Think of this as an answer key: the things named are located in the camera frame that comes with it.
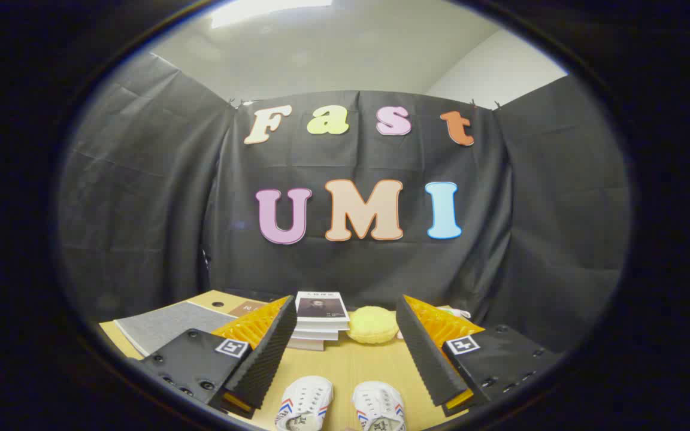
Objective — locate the grey fabric storage box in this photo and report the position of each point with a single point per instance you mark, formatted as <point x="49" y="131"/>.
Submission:
<point x="165" y="326"/>

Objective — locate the black backdrop cloth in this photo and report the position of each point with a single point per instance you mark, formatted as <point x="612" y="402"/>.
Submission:
<point x="141" y="209"/>

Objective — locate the brown cover book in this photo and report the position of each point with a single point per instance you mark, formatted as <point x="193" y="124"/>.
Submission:
<point x="246" y="309"/>

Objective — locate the yellow round plush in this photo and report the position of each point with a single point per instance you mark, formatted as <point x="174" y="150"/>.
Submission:
<point x="372" y="324"/>

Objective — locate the thick beige book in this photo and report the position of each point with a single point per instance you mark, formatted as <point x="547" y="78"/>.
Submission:
<point x="306" y="345"/>

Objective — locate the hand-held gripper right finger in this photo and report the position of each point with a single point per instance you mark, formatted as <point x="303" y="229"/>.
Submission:
<point x="426" y="353"/>

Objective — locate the white book with portrait cover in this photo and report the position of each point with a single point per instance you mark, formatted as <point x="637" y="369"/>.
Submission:
<point x="321" y="306"/>

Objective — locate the white canvas shoe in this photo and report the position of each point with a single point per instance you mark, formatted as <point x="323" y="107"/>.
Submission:
<point x="308" y="402"/>
<point x="379" y="407"/>

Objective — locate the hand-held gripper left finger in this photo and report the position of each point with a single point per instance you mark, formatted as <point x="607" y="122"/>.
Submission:
<point x="264" y="353"/>

